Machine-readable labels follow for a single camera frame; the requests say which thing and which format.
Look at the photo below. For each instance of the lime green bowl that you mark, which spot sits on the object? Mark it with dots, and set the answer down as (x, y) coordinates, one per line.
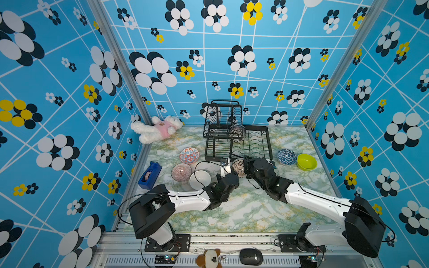
(306, 162)

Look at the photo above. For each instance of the blue tape dispenser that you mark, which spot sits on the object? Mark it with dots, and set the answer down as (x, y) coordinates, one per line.
(150, 175)

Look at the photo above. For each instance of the black computer mouse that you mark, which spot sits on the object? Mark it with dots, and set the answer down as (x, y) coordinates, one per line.
(251, 257)

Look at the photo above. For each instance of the black white leaf bowl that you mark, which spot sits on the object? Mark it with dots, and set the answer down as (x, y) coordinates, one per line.
(237, 132)

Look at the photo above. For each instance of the right circuit board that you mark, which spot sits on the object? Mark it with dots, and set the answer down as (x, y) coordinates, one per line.
(309, 261)

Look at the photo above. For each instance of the blue triangle pattern bowl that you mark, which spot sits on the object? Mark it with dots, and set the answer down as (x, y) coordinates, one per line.
(286, 157)

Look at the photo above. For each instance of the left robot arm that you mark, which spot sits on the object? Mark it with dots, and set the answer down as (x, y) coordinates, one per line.
(151, 212)

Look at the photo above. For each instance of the circuit board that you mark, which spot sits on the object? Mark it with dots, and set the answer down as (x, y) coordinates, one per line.
(165, 259)
(309, 261)

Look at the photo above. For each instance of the plain white bowl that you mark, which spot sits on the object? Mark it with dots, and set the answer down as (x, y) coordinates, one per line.
(200, 179)

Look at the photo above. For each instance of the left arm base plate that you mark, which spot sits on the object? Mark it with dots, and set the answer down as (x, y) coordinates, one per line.
(180, 242)

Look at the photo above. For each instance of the pink striped bowl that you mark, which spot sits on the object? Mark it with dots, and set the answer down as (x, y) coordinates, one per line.
(181, 172)

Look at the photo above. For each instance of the white plush toy pink shirt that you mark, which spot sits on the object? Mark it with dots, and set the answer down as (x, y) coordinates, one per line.
(161, 130)

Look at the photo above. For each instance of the left circuit board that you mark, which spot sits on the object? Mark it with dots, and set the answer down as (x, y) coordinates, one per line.
(165, 259)

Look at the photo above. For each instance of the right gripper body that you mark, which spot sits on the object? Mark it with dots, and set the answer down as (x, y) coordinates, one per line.
(250, 170)

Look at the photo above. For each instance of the brown plush dog toy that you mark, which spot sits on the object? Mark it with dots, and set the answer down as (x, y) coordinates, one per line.
(209, 259)

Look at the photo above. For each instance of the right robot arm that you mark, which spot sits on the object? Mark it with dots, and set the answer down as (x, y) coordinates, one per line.
(356, 224)

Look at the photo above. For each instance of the black wire dish rack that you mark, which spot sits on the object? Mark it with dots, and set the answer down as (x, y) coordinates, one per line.
(227, 136)

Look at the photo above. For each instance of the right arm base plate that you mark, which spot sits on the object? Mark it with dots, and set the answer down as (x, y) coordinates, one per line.
(290, 243)

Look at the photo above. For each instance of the red blue patterned bowl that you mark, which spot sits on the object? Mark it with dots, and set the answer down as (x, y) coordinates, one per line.
(189, 155)

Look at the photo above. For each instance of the brown white patterned bowl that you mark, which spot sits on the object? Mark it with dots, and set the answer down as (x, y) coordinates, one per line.
(238, 166)

